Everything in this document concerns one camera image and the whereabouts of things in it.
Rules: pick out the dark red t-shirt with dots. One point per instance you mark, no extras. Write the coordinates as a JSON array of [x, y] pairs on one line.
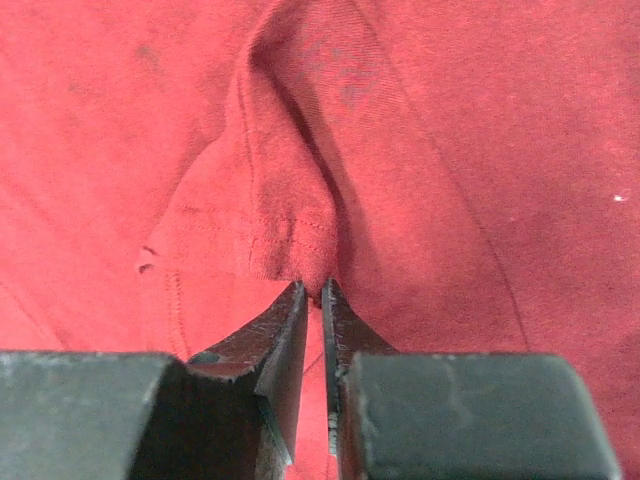
[[467, 170]]

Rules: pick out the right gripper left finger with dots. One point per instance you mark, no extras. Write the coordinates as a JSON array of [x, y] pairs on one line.
[[230, 412]]

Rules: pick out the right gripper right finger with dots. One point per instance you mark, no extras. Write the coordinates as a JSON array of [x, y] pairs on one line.
[[478, 415]]

